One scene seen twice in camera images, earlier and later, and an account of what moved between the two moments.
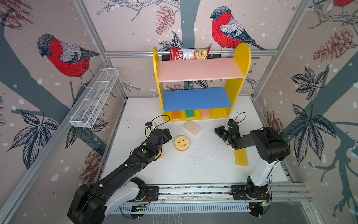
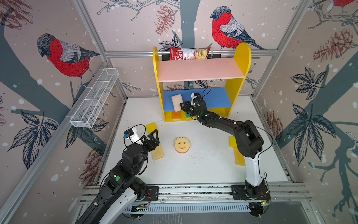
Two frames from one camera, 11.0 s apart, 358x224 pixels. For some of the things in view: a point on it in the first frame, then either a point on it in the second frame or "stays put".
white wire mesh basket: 92,97 stays put
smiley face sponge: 181,143 stays put
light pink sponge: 192,127 to 176,100
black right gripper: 218,132 to 187,105
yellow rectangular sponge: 241,157 stays put
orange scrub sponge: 176,115 stays put
